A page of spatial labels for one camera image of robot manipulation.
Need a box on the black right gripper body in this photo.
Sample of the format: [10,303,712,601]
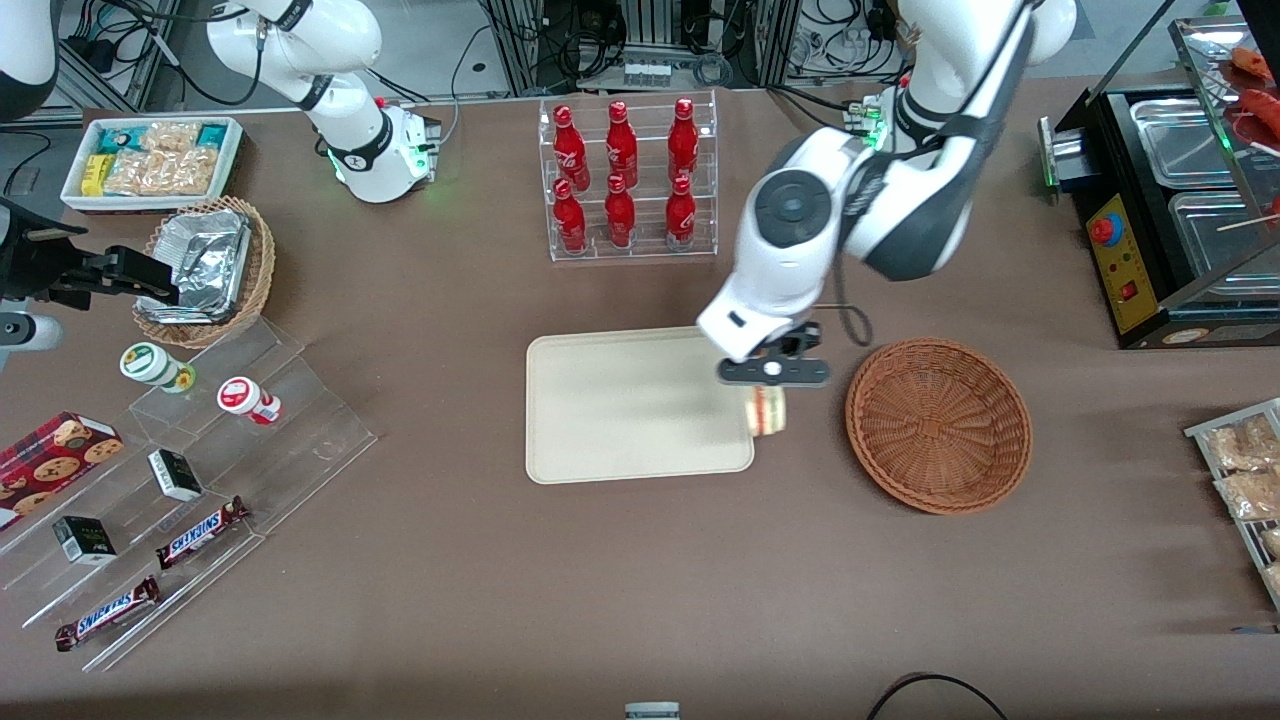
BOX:
[0,198,101,309]

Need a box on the triangular sandwich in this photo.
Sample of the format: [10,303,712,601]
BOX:
[748,385,789,438]

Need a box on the light oval wicker basket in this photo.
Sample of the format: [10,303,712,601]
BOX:
[133,196,276,349]

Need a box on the beige rectangular plastic tray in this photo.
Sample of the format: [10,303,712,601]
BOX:
[526,324,755,486]

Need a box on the brown round wicker basket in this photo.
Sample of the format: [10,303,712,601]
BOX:
[845,338,1033,516]

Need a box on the metal snack tray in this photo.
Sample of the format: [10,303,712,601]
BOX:
[1185,398,1280,611]

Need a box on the aluminium foil container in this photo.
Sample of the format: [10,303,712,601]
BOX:
[137,210,253,324]

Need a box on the green lid yogurt cup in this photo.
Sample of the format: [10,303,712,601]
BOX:
[120,342,197,394]

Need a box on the large clear cracker bag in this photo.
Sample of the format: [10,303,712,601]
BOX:
[105,150,218,197]

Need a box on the red soda bottle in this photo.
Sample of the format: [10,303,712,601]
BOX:
[552,179,587,254]
[668,98,700,183]
[604,175,636,249]
[606,100,639,189]
[665,176,697,251]
[553,105,591,191]

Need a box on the small clear cracker bag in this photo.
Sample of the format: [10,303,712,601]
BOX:
[140,122,202,154]

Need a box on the clear acrylic bottle rack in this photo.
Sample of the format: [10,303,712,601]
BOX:
[538,90,719,263]

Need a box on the white rectangular snack bin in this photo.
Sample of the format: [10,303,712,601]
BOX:
[60,117,244,214]

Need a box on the red lid yogurt cup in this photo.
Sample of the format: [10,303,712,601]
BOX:
[217,376,283,426]

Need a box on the red cookie box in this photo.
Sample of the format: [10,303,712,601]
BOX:
[0,411,125,531]

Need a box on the small black box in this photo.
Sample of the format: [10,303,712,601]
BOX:
[148,449,204,502]
[52,516,118,565]

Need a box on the clear acrylic step display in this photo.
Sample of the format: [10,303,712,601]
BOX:
[0,318,379,673]

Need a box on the snickers chocolate bar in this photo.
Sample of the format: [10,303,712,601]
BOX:
[155,496,251,571]
[54,575,162,652]

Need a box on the aluminium equipment rack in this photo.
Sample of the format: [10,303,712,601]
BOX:
[480,0,803,97]

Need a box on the black food warmer machine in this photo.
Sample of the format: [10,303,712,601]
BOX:
[1038,15,1280,350]

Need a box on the steel warmer pan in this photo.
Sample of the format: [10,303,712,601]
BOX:
[1168,190,1280,277]
[1130,97,1237,190]

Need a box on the gray left wrist camera bar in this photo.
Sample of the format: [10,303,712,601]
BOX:
[717,358,832,388]

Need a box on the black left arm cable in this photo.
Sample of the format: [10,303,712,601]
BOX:
[833,275,874,349]

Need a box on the black table cable loop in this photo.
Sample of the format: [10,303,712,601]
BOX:
[865,673,1011,720]

